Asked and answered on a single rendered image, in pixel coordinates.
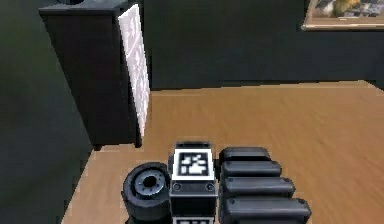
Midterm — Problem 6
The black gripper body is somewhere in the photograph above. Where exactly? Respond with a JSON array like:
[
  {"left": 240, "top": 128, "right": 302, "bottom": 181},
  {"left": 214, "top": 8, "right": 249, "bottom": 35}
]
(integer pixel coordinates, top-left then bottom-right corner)
[{"left": 121, "top": 161, "right": 173, "bottom": 224}]

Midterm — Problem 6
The black cabinet with white front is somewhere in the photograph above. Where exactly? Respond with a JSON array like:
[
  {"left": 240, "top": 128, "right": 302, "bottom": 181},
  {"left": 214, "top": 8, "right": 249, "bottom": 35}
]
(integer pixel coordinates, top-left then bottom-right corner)
[{"left": 38, "top": 0, "right": 152, "bottom": 152}]

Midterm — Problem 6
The framed wall picture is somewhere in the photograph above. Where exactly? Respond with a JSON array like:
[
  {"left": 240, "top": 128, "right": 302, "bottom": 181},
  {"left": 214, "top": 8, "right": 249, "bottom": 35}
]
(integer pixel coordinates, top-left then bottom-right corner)
[{"left": 301, "top": 0, "right": 384, "bottom": 32}]

